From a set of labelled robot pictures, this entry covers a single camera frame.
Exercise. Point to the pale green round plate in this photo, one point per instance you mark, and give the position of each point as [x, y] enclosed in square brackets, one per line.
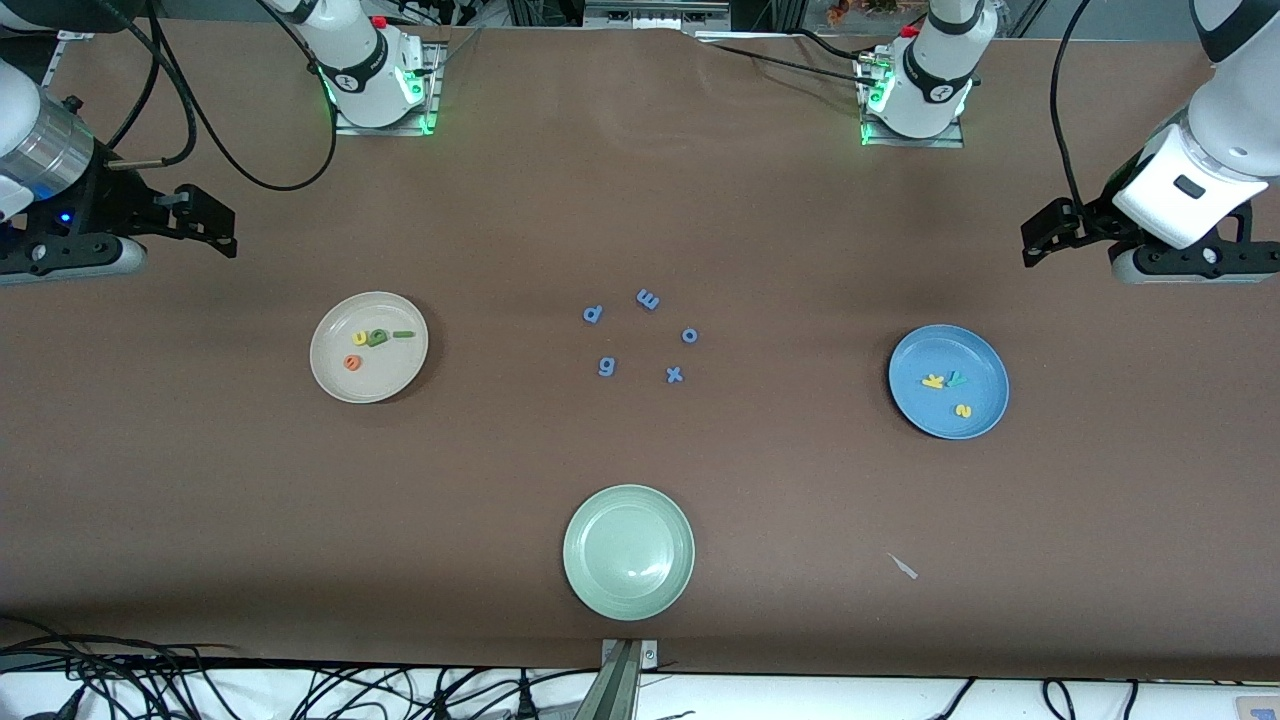
[628, 552]

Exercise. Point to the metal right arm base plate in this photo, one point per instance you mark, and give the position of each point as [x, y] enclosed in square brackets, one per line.
[385, 131]

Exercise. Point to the beige cardboard piece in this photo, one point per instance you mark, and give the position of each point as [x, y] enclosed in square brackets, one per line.
[1258, 708]

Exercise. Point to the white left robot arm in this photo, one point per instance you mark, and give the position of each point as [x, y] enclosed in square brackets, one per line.
[935, 85]

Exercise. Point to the blue foam letter m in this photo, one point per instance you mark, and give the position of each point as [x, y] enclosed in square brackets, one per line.
[648, 299]

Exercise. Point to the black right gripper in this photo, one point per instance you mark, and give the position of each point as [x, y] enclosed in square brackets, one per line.
[112, 203]

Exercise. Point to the beige brown round plate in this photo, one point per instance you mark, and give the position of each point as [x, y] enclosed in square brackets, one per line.
[385, 385]

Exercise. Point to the small grey tape scrap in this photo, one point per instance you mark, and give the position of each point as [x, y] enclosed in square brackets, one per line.
[905, 568]

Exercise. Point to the aluminium frame crossbar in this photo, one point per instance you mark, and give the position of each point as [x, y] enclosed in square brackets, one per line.
[655, 15]

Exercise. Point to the brown table cover sheet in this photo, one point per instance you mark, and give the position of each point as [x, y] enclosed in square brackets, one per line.
[640, 200]

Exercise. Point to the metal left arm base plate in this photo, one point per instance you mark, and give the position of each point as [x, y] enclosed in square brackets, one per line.
[910, 143]

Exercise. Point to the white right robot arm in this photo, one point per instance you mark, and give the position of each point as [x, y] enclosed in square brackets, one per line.
[365, 75]

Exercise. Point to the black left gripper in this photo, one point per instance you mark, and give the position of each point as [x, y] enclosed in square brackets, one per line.
[1092, 217]

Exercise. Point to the grey metal camera post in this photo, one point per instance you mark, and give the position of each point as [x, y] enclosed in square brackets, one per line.
[628, 690]

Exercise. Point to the blue round plate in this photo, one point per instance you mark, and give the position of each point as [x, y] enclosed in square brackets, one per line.
[925, 415]

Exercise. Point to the aluminium table edge rail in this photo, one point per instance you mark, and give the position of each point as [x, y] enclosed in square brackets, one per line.
[55, 55]

